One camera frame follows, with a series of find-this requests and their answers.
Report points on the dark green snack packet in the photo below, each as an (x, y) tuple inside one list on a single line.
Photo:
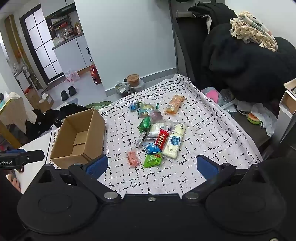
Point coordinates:
[(145, 124)]

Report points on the black glass-paned door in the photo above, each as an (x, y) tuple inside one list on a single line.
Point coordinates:
[(44, 53)]

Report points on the pink sausage packet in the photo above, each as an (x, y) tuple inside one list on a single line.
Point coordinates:
[(132, 158)]

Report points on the white kitchen wall cabinet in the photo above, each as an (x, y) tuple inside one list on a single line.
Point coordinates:
[(55, 5)]

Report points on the clear purple snack packet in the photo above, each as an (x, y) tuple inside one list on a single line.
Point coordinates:
[(155, 114)]

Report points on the black fleece coat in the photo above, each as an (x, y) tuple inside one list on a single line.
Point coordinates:
[(249, 69)]

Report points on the dark spray bottle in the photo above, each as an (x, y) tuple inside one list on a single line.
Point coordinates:
[(89, 54)]

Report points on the clear plastic container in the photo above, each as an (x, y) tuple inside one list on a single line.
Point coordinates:
[(227, 99)]

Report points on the person's left hand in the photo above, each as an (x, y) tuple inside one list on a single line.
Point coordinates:
[(15, 184)]

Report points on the large white bread packet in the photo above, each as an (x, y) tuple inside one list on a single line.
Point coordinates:
[(174, 140)]

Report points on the burger-shaped toy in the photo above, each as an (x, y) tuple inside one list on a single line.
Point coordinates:
[(254, 118)]

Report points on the orange biscuit packet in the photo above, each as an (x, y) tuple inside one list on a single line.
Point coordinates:
[(174, 104)]

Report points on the dark plastic bag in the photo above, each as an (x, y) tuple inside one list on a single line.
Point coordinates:
[(121, 88)]

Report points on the green rug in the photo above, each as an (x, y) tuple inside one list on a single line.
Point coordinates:
[(99, 104)]

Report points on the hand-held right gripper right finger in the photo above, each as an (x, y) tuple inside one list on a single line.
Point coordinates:
[(207, 168)]

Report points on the beige dotted cloth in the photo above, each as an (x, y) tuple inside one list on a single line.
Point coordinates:
[(13, 109)]

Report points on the pack of water bottles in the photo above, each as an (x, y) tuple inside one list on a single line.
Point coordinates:
[(71, 75)]

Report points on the black bag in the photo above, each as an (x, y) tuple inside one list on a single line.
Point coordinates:
[(69, 110)]

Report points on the black clothing pile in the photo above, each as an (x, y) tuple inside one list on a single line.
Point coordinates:
[(37, 122)]

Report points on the red snack bar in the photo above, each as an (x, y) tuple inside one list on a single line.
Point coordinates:
[(162, 138)]

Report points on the shaggy beige cloth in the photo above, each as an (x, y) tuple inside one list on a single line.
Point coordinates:
[(249, 32)]

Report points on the jar with wooden lid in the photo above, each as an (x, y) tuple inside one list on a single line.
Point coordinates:
[(133, 78)]

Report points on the bright green snack packet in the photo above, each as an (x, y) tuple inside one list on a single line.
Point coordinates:
[(152, 160)]

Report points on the tall brown cardboard box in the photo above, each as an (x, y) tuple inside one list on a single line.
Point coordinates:
[(32, 96)]

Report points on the white plastic bag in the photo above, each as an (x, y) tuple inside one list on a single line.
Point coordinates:
[(268, 120)]

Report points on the small open cardboard box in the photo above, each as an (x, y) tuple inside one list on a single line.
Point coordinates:
[(46, 103)]

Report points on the blue snack packet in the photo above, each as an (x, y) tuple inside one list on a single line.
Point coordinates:
[(151, 148), (134, 106)]

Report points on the white black-patterned blanket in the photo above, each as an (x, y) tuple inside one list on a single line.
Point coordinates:
[(196, 143)]

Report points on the black jacket with pale lining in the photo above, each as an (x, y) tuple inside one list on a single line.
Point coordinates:
[(208, 9)]

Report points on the small fan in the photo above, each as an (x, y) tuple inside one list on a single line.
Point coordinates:
[(24, 68)]

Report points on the white kitchen base cabinet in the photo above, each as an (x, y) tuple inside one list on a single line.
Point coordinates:
[(69, 55)]

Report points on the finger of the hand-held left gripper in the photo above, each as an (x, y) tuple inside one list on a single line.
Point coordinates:
[(32, 155), (15, 151)]

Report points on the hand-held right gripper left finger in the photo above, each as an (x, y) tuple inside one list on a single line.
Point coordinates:
[(97, 165)]

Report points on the range hood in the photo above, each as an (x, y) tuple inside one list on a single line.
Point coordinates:
[(62, 11)]

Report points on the yellow-green snack packet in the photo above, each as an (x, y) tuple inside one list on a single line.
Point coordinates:
[(145, 109)]

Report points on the black chair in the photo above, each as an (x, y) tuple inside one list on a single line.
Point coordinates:
[(187, 46)]

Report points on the small clear dark-label packet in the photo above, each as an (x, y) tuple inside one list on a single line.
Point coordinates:
[(141, 139)]

